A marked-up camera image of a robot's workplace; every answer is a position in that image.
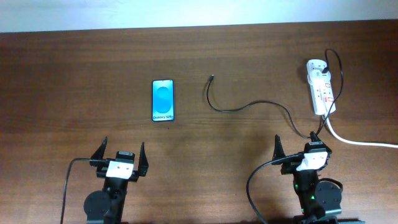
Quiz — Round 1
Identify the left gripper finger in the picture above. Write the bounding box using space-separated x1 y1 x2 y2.
137 142 149 177
90 136 108 162

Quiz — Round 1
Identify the blue screen smartphone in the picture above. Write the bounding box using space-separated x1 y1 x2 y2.
152 80 175 122

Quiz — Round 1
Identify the black charging cable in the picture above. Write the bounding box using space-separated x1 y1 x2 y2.
206 49 345 139

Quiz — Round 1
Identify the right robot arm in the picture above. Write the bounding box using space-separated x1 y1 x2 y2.
272 133 343 223

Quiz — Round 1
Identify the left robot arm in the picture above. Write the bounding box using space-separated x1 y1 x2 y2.
83 138 149 224

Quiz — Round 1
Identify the white charger adapter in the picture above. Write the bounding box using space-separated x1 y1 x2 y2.
307 69 331 86

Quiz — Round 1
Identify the white power strip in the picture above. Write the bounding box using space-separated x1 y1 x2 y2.
307 59 336 116

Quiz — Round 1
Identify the white power strip cord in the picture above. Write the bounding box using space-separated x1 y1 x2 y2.
323 114 398 149

